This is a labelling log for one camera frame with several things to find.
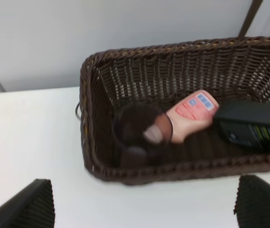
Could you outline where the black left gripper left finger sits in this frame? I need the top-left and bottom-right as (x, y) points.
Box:
(0, 179), (56, 228)

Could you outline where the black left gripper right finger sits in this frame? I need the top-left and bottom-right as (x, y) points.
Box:
(234, 175), (270, 228)

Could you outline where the dark green dropper bottle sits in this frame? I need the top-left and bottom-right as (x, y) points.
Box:
(213, 100), (270, 153)

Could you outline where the pink lotion bottle white cap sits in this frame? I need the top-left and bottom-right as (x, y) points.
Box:
(143, 90), (219, 144)

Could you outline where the translucent pink plastic cup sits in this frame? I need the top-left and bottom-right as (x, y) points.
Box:
(112, 104), (173, 169)

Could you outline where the dark brown wicker basket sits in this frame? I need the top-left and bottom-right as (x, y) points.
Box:
(78, 37), (270, 185)

